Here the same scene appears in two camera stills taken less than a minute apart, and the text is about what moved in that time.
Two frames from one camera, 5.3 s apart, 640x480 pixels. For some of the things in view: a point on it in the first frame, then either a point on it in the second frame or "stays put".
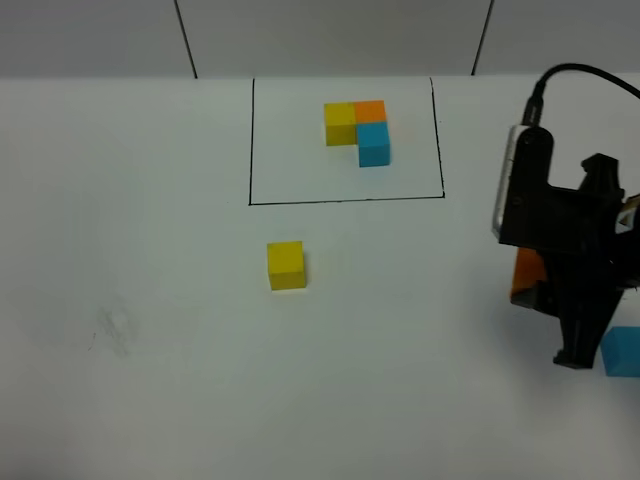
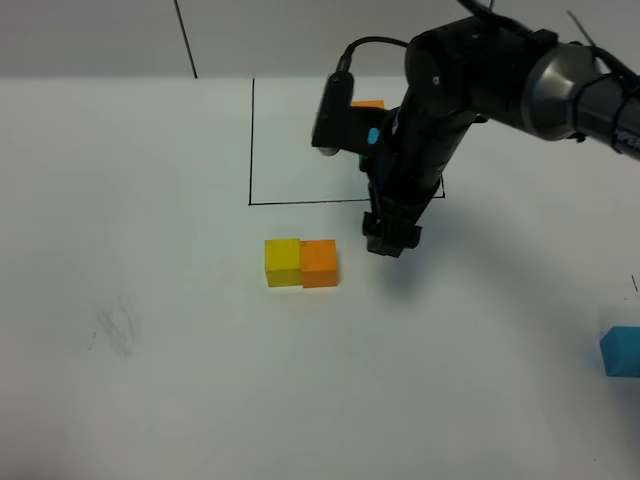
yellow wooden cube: x=286 y=265 stays put
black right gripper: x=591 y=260 -> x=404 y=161
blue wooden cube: x=620 y=351 stays put
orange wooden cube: x=528 y=270 -> x=319 y=263
